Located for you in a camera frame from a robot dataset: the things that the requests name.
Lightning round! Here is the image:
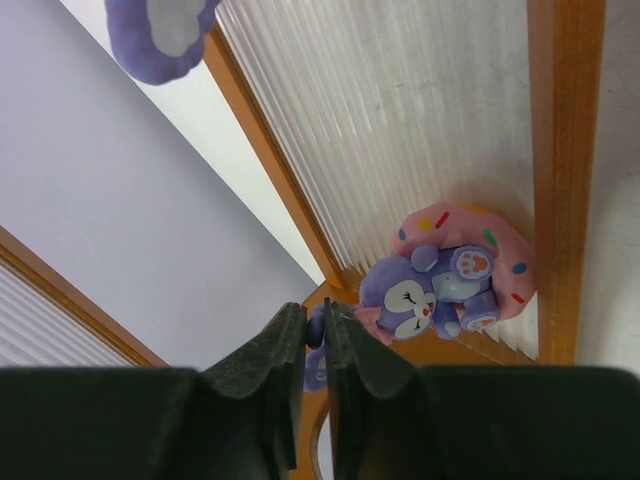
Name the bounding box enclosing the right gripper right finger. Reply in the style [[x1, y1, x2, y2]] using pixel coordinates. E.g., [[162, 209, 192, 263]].
[[324, 301, 639, 479]]

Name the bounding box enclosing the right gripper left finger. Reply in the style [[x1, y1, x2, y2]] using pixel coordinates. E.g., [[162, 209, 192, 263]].
[[1, 303, 306, 479]]

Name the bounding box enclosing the purple bunny sitting donut toy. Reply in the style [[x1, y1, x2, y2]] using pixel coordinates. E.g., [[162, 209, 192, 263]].
[[302, 201, 537, 394]]

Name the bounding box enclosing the small purple bunny toy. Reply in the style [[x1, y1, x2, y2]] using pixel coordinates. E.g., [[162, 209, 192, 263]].
[[104, 0, 220, 86]]

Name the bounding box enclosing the orange three-tier acrylic shelf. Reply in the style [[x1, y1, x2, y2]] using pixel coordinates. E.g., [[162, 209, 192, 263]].
[[0, 0, 607, 480]]

